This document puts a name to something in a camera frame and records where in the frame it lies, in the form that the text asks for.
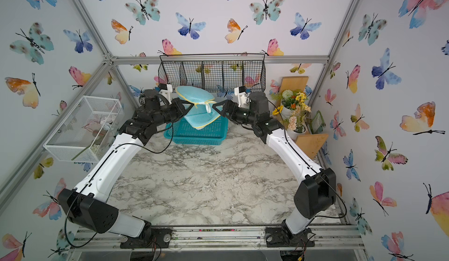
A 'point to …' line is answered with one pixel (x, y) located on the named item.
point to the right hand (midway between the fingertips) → (218, 107)
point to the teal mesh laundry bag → (201, 113)
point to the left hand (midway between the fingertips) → (194, 101)
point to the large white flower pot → (290, 100)
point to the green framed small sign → (317, 123)
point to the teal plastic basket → (182, 132)
